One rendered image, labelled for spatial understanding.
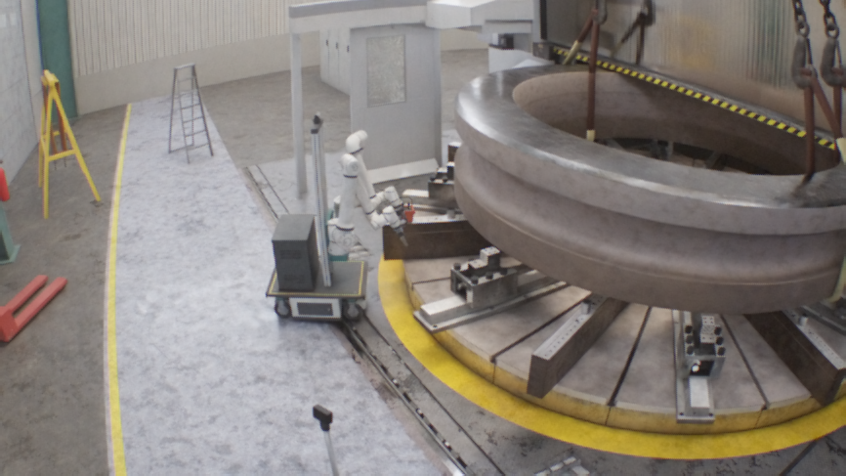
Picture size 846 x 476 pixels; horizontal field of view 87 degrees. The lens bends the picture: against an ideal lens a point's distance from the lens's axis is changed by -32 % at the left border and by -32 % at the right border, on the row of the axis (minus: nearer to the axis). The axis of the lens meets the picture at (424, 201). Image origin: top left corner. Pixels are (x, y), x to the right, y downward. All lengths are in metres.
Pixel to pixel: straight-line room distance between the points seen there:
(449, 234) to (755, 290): 3.24
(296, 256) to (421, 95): 4.15
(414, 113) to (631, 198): 5.36
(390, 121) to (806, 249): 6.31
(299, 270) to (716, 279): 3.59
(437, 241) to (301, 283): 1.40
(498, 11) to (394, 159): 2.80
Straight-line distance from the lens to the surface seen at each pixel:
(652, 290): 4.38
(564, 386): 4.46
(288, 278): 5.60
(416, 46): 8.81
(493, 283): 5.04
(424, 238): 6.03
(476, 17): 7.64
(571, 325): 4.45
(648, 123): 8.54
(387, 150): 8.95
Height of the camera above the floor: 3.15
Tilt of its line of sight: 23 degrees down
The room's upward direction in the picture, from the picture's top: 1 degrees counter-clockwise
